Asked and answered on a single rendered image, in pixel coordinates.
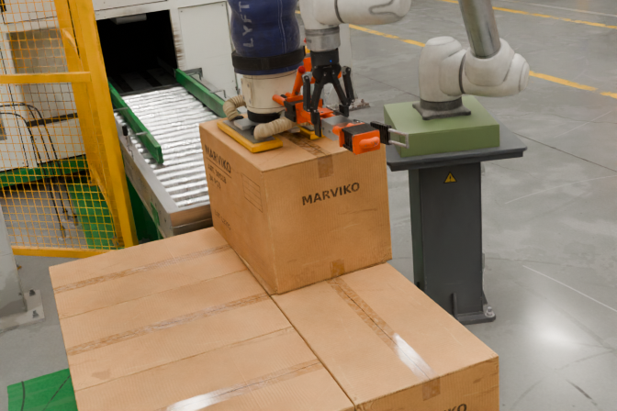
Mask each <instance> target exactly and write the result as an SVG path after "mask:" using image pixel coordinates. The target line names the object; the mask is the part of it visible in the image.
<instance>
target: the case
mask: <svg viewBox="0 0 617 411"><path fill-rule="evenodd" d="M226 119H228V118H227V117H225V118H221V119H216V120H212V121H208V122H204V123H199V124H198V129H199V136H200V141H201V148H202V154H203V160H204V166H205V172H206V178H207V184H208V196H209V202H210V208H211V214H212V220H213V226H214V229H215V230H216V231H217V232H218V233H219V234H220V235H221V236H222V237H223V238H224V239H225V240H227V242H228V243H229V244H230V245H231V246H232V247H233V248H234V249H235V250H236V251H237V252H238V253H239V254H240V255H241V256H242V257H243V258H244V259H245V260H246V262H247V263H248V264H249V265H250V266H251V267H252V268H253V269H254V270H255V271H256V272H257V273H258V274H259V275H260V276H261V277H262V278H263V279H264V280H265V282H266V283H267V284H268V285H269V286H270V287H271V288H272V289H273V290H274V291H275V292H276V293H277V294H284V293H287V292H290V291H293V290H297V289H299V288H302V287H305V286H308V285H311V284H314V283H319V282H322V281H325V280H328V279H331V278H334V277H337V276H340V275H343V274H346V273H349V272H354V271H357V270H360V269H363V268H366V267H369V266H372V265H375V264H378V263H381V262H384V261H389V260H392V246H391V231H390V216H389V202H388V187H387V158H386V144H383V143H380V150H373V151H369V152H365V153H361V154H357V155H353V152H351V151H349V150H347V149H346V148H344V147H340V145H339V140H334V141H333V140H331V139H329V138H327V137H324V138H319V139H313V140H310V139H308V138H306V137H304V136H303V135H301V134H299V133H298V132H295V133H290V132H289V131H287V130H285V131H284V132H282V133H277V134H275V135H274V134H273V135H274V136H275V137H277V138H278V139H281V140H282V141H283V146H282V147H279V148H275V149H270V150H263V151H259V152H255V153H252V152H251V151H249V150H248V149H246V148H245V147H244V146H242V145H241V144H240V143H239V142H238V141H236V140H235V139H233V138H232V137H231V136H229V135H228V134H227V133H225V132H224V131H223V130H221V129H220V128H218V126H217V122H218V121H222V120H226Z"/></svg>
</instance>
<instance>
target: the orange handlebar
mask: <svg viewBox="0 0 617 411"><path fill-rule="evenodd" d="M272 99H273V100H274V101H275V102H277V103H278V104H280V105H282V106H284V101H285V98H283V97H281V96H280V95H278V94H275V95H273V97H272ZM317 111H319V112H320V116H321V118H320V125H321V120H322V119H323V118H327V117H335V115H334V114H332V113H333V111H331V110H330V109H328V108H326V107H325V108H320V107H318V109H317ZM300 115H301V116H303V117H304V118H306V119H308V121H307V122H309V123H310V124H311V125H313V124H312V123H311V119H310V112H307V111H305V110H303V109H302V110H301V111H300ZM313 126H314V125H313ZM338 128H339V127H334V128H333V130H332V132H333V133H334V134H335V135H337V136H339V133H338ZM378 143H379V138H378V137H373V138H371V139H362V140H361V141H360V142H359V147H361V148H372V147H374V146H376V145H378Z"/></svg>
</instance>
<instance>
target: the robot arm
mask: <svg viewBox="0 0 617 411"><path fill-rule="evenodd" d="M410 3H411V0H299V8H300V14H301V18H302V20H303V22H304V26H305V33H306V42H307V49H308V50H310V61H311V71H310V73H307V74H302V75H301V78H302V81H303V110H305V111H307V112H310V119H311V123H312V124H313V125H314V129H315V135H316V136H318V137H319V138H320V137H321V125H320V112H319V111H317V109H318V105H319V101H320V95H321V91H322V89H323V86H324V84H327V83H332V85H333V87H334V89H335V91H336V93H337V95H338V96H339V98H340V100H341V103H342V105H339V109H340V112H341V113H343V114H344V115H345V117H348V116H349V106H350V105H351V103H353V102H354V95H353V87H352V82H351V77H350V74H351V68H350V67H347V66H343V67H341V65H340V63H339V49H338V47H340V46H341V39H340V27H339V24H355V25H363V26H376V25H386V24H390V23H394V22H397V21H399V20H400V19H402V18H403V17H404V16H405V15H407V13H408V12H409V8H410ZM458 4H459V6H460V10H461V14H462V18H463V20H464V24H465V28H466V34H467V37H468V41H469V45H470V47H469V48H468V50H464V49H462V45H461V43H460V42H459V41H458V40H456V39H454V38H452V37H437V38H433V39H429V40H428V41H427V43H426V44H425V46H424V47H423V49H422V52H421V57H420V62H419V88H420V101H419V102H415V103H413V104H412V107H413V108H415V109H416V110H417V111H418V112H419V113H420V115H421V116H422V120H431V119H435V118H444V117H458V116H469V115H471V110H470V109H468V108H466V107H465V106H464V105H463V101H462V94H471V95H476V96H485V97H506V96H511V95H514V94H518V93H519V92H520V91H522V90H523V89H524V88H525V87H526V85H527V83H528V78H529V72H530V67H529V64H528V63H527V61H526V60H525V59H524V58H523V57H522V55H520V54H517V53H514V51H513V49H512V48H511V47H510V46H509V44H508V42H507V41H506V40H504V39H501V38H500V37H499V33H498V29H497V24H496V20H495V16H494V12H493V7H492V4H491V0H458ZM340 72H341V73H342V78H343V82H344V87H345V92H346V96H347V98H346V96H345V94H344V91H343V89H342V87H341V85H340V81H339V79H338V75H339V73H340ZM312 76H313V78H314V79H315V83H314V86H315V87H314V91H313V95H312V99H311V102H310V81H311V77H312Z"/></svg>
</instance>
